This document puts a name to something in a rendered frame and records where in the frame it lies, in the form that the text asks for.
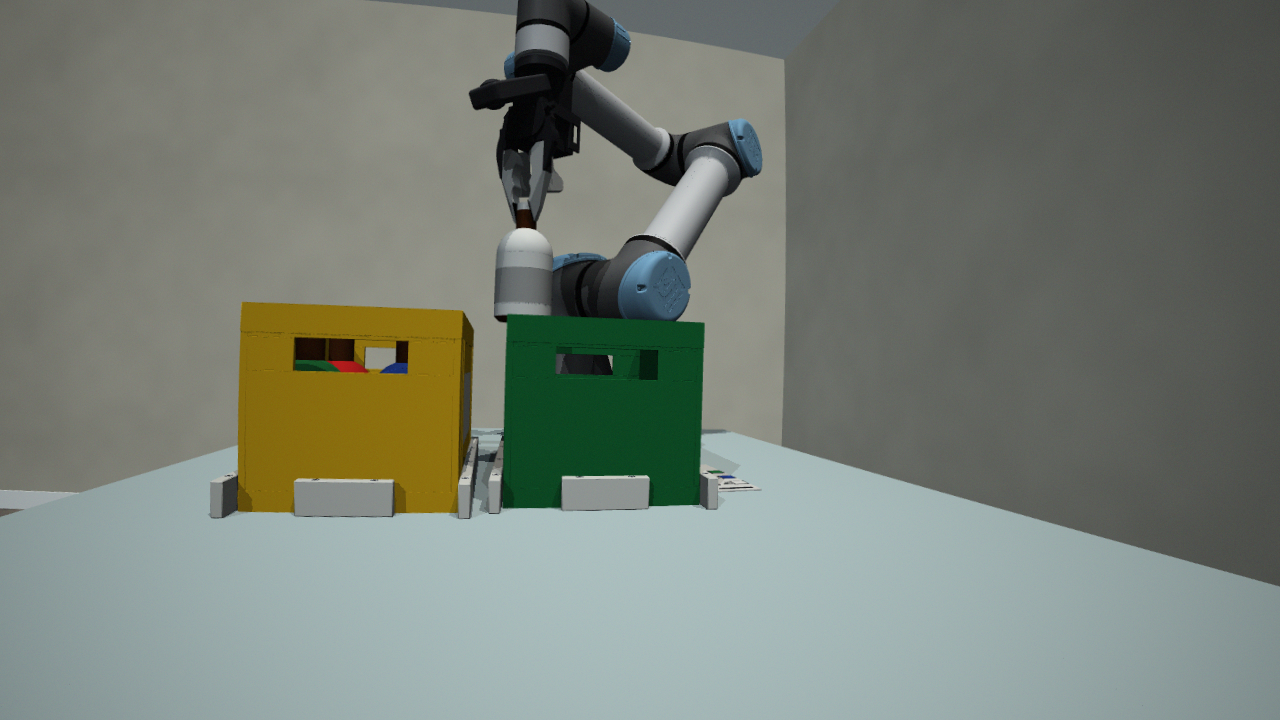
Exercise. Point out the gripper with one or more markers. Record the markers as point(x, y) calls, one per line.
point(522, 122)

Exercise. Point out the dark green crate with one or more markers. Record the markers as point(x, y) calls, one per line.
point(644, 419)

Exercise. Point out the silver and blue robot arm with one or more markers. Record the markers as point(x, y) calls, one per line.
point(648, 279)

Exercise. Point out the white bottle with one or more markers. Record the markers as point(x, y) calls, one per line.
point(524, 270)

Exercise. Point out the white paper pick list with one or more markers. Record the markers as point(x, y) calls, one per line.
point(728, 483)

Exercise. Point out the yellow crate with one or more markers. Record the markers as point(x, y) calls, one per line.
point(345, 425)

